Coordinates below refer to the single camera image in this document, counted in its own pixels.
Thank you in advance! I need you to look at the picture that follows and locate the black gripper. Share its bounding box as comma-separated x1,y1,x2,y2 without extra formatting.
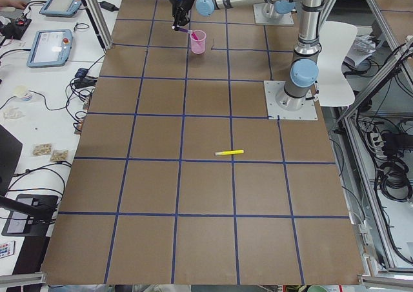
169,0,195,31

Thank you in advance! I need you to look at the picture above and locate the purple marker pen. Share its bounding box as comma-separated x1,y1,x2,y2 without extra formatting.
175,28,193,35

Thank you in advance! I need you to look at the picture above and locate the pink mesh cup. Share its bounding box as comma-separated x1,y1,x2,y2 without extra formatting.
190,30,207,54

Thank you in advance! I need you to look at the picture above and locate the black power adapter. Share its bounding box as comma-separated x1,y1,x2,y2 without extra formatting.
99,1,119,12

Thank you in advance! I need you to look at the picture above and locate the upper teach pendant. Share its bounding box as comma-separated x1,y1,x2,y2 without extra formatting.
39,0,82,17

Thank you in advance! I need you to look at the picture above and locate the teach pendant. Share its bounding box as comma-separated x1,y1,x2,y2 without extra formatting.
39,0,82,17
26,29,73,68

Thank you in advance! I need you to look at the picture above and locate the lower teach pendant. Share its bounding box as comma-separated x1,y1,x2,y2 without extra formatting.
26,29,73,68

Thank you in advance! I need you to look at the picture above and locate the yellow marker pen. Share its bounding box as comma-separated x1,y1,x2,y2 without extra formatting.
214,150,245,156

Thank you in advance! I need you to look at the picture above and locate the white chair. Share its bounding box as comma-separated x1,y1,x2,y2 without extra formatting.
317,21,358,107

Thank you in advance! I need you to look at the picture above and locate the snack bag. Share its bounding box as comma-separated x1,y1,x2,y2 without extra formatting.
32,143,53,157
50,150,69,162

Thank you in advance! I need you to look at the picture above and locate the small remote control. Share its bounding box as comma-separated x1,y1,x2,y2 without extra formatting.
0,240,15,258

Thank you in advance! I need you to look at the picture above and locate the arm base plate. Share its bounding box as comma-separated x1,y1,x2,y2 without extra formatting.
253,1,295,26
264,81,317,121

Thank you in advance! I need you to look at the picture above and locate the aluminium frame post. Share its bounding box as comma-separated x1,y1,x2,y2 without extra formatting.
81,0,113,50

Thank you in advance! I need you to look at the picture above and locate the black camera stand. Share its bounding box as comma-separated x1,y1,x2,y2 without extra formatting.
0,124,59,238

